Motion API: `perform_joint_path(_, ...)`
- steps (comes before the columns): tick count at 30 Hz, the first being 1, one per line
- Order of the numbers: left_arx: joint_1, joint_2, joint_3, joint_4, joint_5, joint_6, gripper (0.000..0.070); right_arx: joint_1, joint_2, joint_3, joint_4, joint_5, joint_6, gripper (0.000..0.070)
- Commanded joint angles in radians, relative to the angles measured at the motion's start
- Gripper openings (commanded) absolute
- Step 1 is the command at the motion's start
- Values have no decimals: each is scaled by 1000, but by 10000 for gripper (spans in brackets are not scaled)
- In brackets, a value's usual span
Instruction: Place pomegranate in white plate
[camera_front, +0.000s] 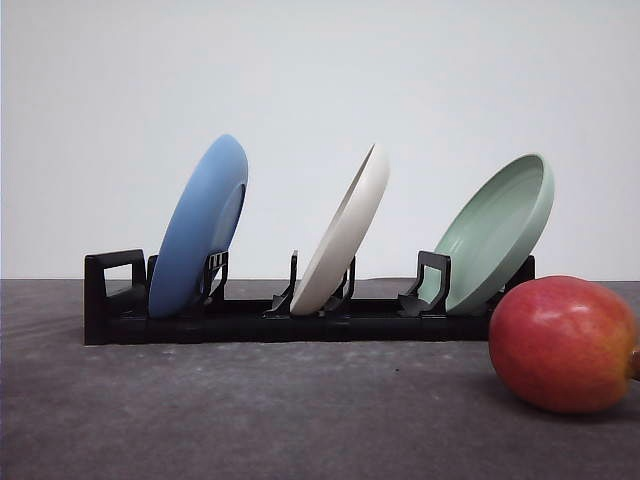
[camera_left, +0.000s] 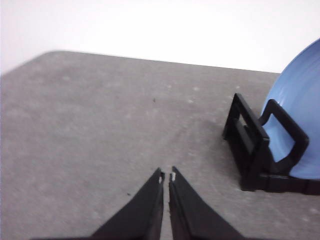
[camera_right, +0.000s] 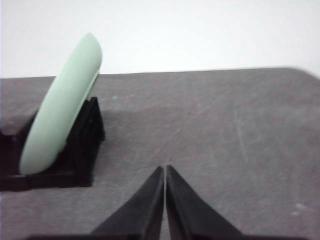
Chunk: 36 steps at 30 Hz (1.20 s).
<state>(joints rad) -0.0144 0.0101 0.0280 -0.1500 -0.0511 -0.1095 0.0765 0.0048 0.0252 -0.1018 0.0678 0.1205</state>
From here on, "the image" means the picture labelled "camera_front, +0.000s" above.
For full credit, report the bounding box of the red pomegranate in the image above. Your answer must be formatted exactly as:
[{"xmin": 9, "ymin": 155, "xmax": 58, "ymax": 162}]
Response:
[{"xmin": 488, "ymin": 275, "xmax": 640, "ymax": 414}]

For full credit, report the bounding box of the green plate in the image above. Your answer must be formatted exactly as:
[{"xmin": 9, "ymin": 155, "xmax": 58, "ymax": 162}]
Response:
[{"xmin": 419, "ymin": 154, "xmax": 555, "ymax": 315}]

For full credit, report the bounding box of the white plate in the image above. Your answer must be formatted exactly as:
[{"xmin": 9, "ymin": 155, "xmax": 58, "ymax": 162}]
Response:
[{"xmin": 290, "ymin": 144, "xmax": 390, "ymax": 315}]

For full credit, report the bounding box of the black plastic dish rack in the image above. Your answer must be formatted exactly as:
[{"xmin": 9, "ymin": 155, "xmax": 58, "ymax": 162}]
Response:
[{"xmin": 84, "ymin": 248, "xmax": 536, "ymax": 345}]

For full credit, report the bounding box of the blue plate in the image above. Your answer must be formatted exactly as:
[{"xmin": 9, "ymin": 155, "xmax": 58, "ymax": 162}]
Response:
[{"xmin": 148, "ymin": 134, "xmax": 249, "ymax": 319}]

